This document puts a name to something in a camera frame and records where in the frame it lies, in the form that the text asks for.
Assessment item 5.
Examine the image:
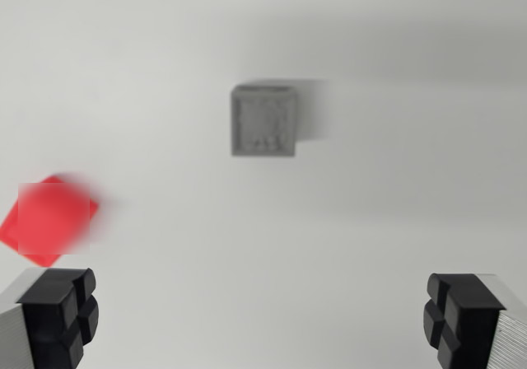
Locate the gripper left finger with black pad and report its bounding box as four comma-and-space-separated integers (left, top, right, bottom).
0, 266, 100, 369

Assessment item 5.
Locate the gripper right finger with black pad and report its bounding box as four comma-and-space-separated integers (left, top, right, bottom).
422, 272, 527, 369

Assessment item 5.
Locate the grey embossed lion cube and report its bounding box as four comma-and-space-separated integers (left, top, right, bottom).
230, 83, 299, 157

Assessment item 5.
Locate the red plastic cube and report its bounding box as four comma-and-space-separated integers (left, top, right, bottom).
0, 174, 101, 269

